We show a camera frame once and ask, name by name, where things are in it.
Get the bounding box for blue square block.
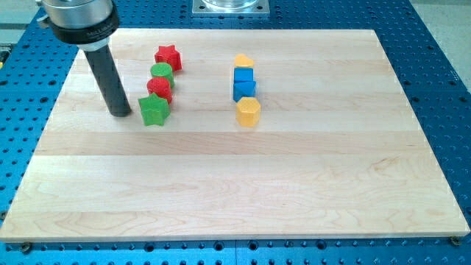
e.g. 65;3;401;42
233;68;254;82

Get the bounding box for light wooden board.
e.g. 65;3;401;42
1;29;470;243

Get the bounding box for right board clamp screw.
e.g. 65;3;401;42
449;236;461;247

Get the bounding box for blue triangle block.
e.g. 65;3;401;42
233;81;257;102

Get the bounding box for board clamp screw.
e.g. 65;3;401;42
18;242;32;254
449;236;461;247

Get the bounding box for yellow hexagon block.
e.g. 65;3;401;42
235;97;261;127

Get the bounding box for red star block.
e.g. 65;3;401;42
154;45;183;71

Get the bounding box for red circle block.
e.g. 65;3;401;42
146;77;172;104

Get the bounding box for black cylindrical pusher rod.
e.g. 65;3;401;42
85;45;132;117

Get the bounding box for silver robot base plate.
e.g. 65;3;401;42
191;0;270;17

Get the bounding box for green circle block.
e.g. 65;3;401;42
150;63;174;88

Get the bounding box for yellow heart block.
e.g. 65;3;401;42
234;54;255;68

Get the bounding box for left board clamp screw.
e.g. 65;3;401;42
18;242;32;254

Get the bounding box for green star block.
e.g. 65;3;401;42
138;93;170;126

